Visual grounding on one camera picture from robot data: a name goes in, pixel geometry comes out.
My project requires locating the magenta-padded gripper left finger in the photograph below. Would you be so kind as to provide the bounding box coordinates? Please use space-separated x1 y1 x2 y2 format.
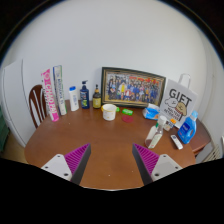
40 143 92 186

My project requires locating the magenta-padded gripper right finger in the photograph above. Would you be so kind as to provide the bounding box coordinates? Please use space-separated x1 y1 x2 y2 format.
132 143 184 186

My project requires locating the white remote control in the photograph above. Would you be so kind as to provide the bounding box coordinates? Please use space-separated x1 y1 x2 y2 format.
170 134 184 151

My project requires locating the floral patterned packet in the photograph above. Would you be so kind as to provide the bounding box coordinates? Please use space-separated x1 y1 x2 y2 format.
163 121 174 132

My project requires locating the blue tissue pack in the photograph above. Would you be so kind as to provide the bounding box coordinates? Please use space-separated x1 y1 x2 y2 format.
142 103 161 121

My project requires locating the blue detergent bottle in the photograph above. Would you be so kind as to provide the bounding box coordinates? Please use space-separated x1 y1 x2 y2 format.
176 110 199 145

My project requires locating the white cup with yellow rim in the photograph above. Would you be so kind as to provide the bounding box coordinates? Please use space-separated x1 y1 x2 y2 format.
101 103 118 122

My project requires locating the white bottle with blue cap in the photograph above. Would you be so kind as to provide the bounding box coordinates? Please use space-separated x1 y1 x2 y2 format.
68 85 80 112

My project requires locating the dark blue pump bottle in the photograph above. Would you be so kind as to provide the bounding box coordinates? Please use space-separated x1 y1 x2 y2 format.
79 79 91 110

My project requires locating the yellow and black pump bottle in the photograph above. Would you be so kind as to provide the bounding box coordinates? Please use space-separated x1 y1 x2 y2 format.
92 83 102 110

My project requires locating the white paper gift bag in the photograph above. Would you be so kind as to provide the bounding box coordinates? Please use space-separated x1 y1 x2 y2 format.
158 73 199 130

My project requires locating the tall pink box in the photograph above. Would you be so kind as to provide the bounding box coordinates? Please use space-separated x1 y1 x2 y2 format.
40 68 61 123

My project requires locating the brown wooden chair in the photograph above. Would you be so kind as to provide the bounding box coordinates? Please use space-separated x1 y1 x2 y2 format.
28 84 49 129

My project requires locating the tall white and green box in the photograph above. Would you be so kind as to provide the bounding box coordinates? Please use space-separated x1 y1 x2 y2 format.
52 64 68 117

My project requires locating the white radiator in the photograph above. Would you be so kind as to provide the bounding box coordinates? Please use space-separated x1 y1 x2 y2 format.
209 143 224 162

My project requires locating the framed group picture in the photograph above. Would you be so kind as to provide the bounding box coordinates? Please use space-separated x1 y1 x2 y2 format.
100 66 167 109

